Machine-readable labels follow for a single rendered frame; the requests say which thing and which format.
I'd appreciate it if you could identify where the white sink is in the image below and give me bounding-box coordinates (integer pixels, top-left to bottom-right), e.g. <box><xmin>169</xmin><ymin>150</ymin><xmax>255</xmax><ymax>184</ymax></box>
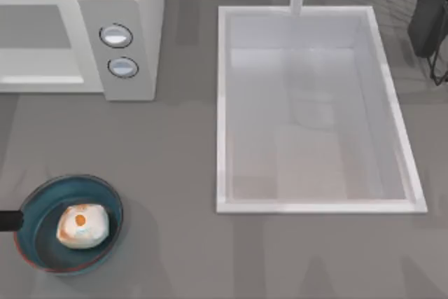
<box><xmin>216</xmin><ymin>5</ymin><xmax>428</xmax><ymax>214</ymax></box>

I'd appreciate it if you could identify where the round microwave knob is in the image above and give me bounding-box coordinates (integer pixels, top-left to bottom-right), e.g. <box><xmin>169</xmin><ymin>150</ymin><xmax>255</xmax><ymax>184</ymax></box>
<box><xmin>106</xmin><ymin>56</ymin><xmax>140</xmax><ymax>78</ymax></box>
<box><xmin>99</xmin><ymin>23</ymin><xmax>134</xmax><ymax>49</ymax></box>

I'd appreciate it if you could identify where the pale microwave oven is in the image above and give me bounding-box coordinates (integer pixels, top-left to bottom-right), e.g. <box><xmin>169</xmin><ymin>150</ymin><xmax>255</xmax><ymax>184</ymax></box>
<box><xmin>0</xmin><ymin>0</ymin><xmax>165</xmax><ymax>102</ymax></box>

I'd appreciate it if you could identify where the fried egg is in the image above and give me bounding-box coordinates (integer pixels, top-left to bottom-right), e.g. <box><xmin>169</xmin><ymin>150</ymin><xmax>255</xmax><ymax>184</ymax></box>
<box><xmin>56</xmin><ymin>203</ymin><xmax>111</xmax><ymax>250</ymax></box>

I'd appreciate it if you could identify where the teal frying pan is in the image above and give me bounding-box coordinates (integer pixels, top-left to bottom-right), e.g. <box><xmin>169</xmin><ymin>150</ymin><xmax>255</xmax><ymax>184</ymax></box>
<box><xmin>0</xmin><ymin>174</ymin><xmax>125</xmax><ymax>273</ymax></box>

